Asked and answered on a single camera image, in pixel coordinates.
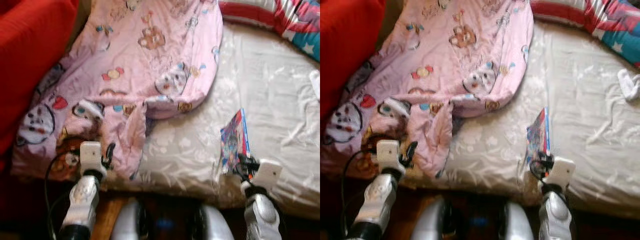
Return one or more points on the red fabric cover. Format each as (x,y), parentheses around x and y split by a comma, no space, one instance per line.
(345,45)
(30,50)

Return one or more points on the small white cloth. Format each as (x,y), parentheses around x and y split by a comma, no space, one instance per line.
(315,82)
(629,85)

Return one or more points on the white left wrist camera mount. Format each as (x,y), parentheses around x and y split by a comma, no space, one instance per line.
(90,155)
(387,152)

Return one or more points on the silver robot left leg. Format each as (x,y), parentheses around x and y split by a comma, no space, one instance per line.
(125,222)
(430,222)

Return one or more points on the grey floral bed sheet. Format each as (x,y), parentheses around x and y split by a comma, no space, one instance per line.
(270,100)
(580,110)

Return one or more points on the pink cartoon quilt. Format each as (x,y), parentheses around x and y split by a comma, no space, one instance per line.
(450,70)
(140,75)

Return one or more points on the teal red patterned pillow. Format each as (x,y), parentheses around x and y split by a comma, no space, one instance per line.
(610,25)
(295,25)

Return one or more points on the colourful picture book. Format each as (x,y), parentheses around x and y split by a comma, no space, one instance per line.
(234,140)
(537,135)

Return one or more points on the silver robot leg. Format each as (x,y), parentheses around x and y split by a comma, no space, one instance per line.
(517,225)
(430,222)
(125,222)
(217,225)

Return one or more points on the silver robot right leg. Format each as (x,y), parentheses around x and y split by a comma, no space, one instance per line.
(217,225)
(517,225)

